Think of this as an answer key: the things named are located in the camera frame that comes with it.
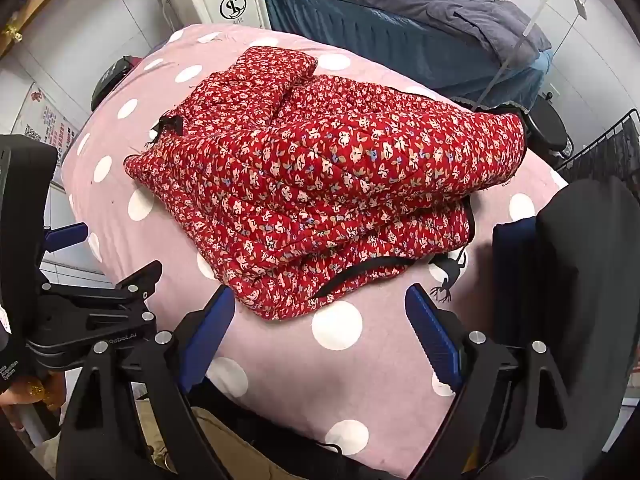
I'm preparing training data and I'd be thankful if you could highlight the blue massage bed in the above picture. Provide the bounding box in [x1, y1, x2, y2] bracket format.
[260, 0, 554, 111]

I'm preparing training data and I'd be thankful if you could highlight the dark blue cloth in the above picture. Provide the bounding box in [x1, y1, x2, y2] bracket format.
[491, 215, 540, 348]

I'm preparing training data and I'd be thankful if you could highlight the black wire rack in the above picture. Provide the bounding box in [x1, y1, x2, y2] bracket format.
[554, 109, 640, 188]

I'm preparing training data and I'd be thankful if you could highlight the wooden shelf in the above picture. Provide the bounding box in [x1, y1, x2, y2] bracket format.
[0, 0, 103, 58]

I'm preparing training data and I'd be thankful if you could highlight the black cloth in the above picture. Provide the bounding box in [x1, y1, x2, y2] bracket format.
[536, 175, 640, 413]

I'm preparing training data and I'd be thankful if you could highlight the wall poster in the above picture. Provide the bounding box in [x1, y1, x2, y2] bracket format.
[11, 81, 81, 168]

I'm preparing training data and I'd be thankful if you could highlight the pink polka dot blanket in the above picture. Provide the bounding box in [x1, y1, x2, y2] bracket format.
[60, 23, 571, 478]

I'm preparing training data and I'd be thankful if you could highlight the white gooseneck lamp stand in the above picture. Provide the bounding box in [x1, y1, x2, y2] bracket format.
[475, 0, 588, 111]

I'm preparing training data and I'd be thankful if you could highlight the red floral padded jacket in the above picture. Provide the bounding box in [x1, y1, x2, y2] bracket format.
[123, 46, 527, 322]

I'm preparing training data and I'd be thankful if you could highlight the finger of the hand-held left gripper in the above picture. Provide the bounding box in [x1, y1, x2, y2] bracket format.
[114, 259, 164, 307]
[42, 222, 90, 254]

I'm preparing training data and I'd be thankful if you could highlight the person's khaki coat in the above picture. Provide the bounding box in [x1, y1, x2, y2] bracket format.
[131, 397, 326, 480]

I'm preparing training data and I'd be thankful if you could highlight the black round stool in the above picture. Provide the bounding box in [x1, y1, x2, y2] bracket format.
[90, 55, 137, 112]
[520, 94, 575, 162]

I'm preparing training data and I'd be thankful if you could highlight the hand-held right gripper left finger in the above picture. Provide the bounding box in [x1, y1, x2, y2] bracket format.
[57, 285, 236, 480]

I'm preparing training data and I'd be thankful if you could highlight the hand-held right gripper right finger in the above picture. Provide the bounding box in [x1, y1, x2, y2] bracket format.
[405, 282, 596, 480]

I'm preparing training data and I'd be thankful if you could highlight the person's left hand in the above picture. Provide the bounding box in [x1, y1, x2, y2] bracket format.
[0, 374, 67, 413]

